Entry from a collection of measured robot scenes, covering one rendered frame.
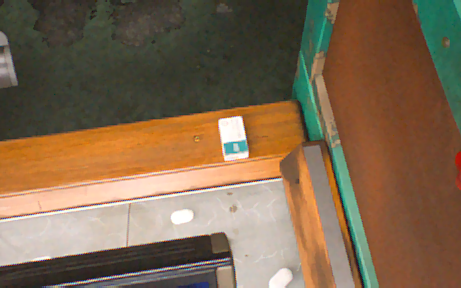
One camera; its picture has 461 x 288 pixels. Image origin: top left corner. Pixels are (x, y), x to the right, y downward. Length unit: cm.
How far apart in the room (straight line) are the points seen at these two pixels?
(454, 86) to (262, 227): 50
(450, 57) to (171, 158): 55
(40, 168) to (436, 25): 64
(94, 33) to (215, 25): 38
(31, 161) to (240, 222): 32
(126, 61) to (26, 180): 105
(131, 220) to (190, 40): 113
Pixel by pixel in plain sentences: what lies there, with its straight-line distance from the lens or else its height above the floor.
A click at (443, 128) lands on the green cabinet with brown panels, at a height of 117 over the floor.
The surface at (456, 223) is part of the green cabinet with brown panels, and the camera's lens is 51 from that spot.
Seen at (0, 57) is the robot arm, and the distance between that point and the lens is 78.
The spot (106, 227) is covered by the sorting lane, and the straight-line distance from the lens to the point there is 91.
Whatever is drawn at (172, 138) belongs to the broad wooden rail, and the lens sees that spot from 92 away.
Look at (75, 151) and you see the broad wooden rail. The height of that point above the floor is 76.
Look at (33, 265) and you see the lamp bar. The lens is 56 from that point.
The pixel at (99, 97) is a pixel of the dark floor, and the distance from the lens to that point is 188.
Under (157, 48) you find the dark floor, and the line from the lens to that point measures 195.
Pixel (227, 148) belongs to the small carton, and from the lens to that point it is 89.
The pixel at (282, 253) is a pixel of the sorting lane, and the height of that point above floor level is 74.
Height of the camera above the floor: 159
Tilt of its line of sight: 64 degrees down
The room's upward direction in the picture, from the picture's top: straight up
